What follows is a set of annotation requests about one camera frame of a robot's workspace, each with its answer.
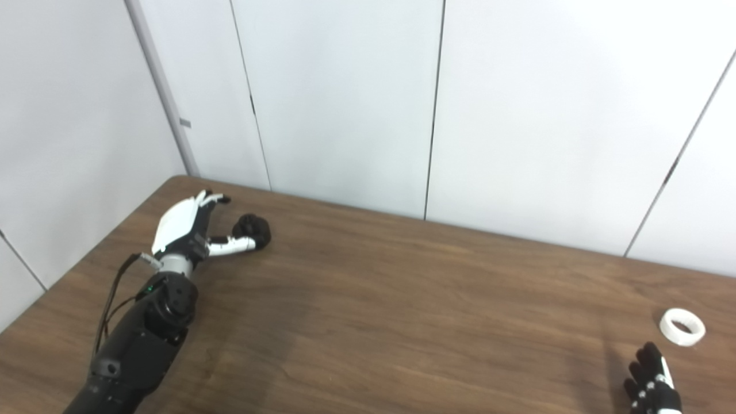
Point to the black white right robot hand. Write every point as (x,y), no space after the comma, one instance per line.
(655,391)

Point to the grey wall corner post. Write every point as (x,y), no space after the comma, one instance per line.
(164,92)

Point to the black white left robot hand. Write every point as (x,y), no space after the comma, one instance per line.
(175,224)

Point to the round black plastic part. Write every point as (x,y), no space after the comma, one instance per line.
(256,227)

